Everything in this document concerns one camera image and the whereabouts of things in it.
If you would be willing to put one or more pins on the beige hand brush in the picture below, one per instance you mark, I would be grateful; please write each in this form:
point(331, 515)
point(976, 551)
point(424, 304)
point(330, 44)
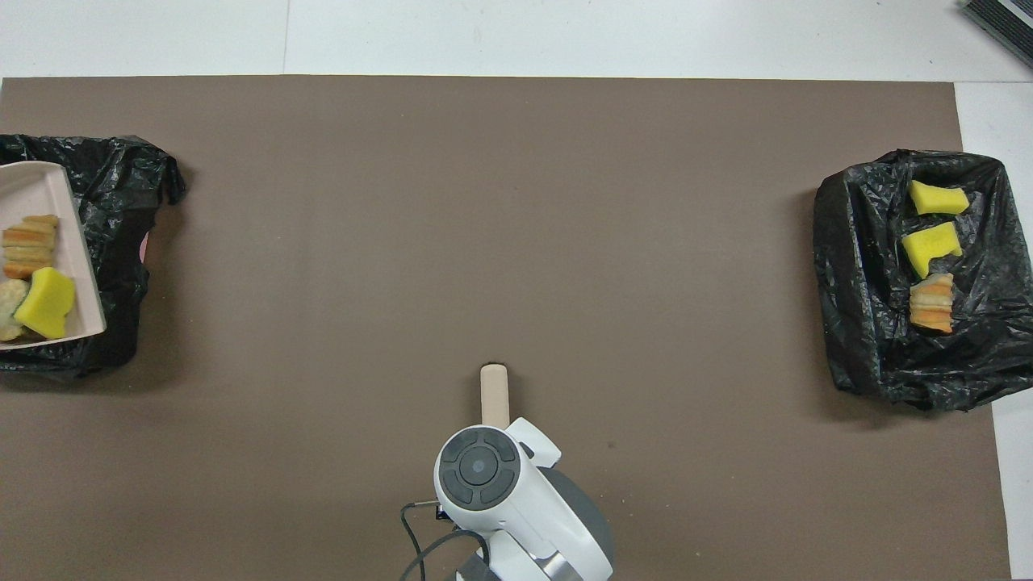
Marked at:
point(494, 395)

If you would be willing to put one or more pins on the yellow sponge piece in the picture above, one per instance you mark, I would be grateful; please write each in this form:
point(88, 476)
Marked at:
point(47, 305)
point(936, 199)
point(930, 246)

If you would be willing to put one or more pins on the pale flaky pastry piece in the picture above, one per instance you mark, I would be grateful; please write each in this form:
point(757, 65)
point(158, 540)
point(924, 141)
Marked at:
point(10, 307)

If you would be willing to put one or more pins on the small striped croissant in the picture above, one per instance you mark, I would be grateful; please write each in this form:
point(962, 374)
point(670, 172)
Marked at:
point(31, 242)

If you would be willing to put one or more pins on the beige plastic dustpan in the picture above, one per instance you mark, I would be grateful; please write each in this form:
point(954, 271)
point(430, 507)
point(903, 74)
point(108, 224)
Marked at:
point(48, 194)

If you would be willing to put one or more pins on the bread chunk with tan crust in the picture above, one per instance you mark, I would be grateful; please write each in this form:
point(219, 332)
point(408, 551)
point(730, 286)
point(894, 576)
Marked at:
point(932, 307)

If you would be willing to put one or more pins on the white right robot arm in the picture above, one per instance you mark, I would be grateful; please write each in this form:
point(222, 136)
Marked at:
point(516, 500)

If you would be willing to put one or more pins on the bin lined with black bag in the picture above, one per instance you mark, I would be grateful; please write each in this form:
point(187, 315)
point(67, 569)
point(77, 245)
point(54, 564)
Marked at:
point(871, 323)
point(121, 202)

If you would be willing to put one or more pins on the brown table mat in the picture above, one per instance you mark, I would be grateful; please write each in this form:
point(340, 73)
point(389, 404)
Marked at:
point(403, 242)

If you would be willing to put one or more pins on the dark grey ribbed panel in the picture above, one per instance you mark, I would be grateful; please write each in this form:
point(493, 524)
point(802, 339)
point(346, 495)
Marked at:
point(1005, 24)

